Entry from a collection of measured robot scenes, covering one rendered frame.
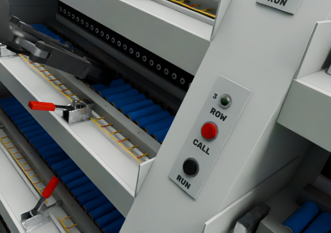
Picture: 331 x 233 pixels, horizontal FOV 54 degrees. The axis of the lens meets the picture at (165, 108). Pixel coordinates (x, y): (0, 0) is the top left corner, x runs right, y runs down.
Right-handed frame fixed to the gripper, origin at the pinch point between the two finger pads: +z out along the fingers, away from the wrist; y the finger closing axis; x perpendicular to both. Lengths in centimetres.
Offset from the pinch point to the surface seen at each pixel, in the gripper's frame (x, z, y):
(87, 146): 8.5, -3.8, -11.8
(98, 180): 11.3, -2.7, -15.8
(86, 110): 5.4, -1.7, -5.9
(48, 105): 6.4, -8.0, -5.7
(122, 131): 4.8, 0.0, -12.7
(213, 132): -3.1, -6.5, -28.4
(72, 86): 4.5, -0.2, 1.7
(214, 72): -8.3, -6.6, -25.0
